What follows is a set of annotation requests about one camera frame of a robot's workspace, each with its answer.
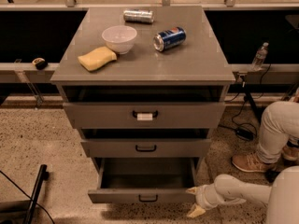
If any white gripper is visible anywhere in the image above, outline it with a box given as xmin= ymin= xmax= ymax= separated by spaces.
xmin=186 ymin=185 xmax=218 ymax=218

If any black yellow tape measure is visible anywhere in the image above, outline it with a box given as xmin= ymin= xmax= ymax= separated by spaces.
xmin=32 ymin=58 xmax=48 ymax=70

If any grey top drawer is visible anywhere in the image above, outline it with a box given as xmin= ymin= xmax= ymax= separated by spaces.
xmin=64 ymin=102 xmax=225 ymax=129

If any white bowl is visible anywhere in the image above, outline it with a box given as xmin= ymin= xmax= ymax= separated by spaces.
xmin=102 ymin=25 xmax=137 ymax=54

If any black tripod leg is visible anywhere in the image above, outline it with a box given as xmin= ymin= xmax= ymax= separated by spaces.
xmin=237 ymin=73 xmax=262 ymax=122

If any grey drawer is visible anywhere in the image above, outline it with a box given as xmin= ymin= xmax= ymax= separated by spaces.
xmin=88 ymin=158 xmax=199 ymax=203
xmin=64 ymin=102 xmax=225 ymax=129
xmin=81 ymin=138 xmax=211 ymax=158

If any black stand leg left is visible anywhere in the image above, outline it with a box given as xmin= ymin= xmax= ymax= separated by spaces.
xmin=22 ymin=164 xmax=49 ymax=224

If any blue pepsi can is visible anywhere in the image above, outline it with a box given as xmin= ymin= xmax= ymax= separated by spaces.
xmin=153 ymin=27 xmax=186 ymax=52

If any person's leg in light trousers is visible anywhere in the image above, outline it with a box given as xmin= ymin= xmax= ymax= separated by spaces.
xmin=256 ymin=101 xmax=299 ymax=163

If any grey drawer cabinet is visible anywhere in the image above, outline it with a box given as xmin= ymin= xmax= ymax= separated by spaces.
xmin=50 ymin=5 xmax=236 ymax=173

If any tan sneaker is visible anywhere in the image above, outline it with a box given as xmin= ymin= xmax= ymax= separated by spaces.
xmin=282 ymin=146 xmax=299 ymax=161
xmin=231 ymin=153 xmax=276 ymax=173

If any grey bottom drawer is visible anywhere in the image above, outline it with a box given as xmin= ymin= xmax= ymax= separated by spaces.
xmin=88 ymin=158 xmax=199 ymax=203

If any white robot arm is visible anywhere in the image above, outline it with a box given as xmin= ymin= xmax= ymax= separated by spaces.
xmin=186 ymin=166 xmax=299 ymax=224

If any clear plastic water bottle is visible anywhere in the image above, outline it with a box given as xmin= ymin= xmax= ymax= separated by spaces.
xmin=251 ymin=42 xmax=269 ymax=71

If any grey middle drawer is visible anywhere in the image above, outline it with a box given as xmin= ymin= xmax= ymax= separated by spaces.
xmin=81 ymin=138 xmax=211 ymax=158

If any black chair base leg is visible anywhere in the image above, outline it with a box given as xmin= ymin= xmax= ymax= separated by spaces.
xmin=264 ymin=170 xmax=279 ymax=183

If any silver can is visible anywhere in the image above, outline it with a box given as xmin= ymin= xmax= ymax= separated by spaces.
xmin=123 ymin=9 xmax=154 ymax=23

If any yellow sponge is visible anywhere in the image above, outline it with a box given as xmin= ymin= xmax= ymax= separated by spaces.
xmin=78 ymin=47 xmax=117 ymax=72

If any black power adapter with cable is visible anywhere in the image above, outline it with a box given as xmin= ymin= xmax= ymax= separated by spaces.
xmin=220 ymin=94 xmax=258 ymax=141

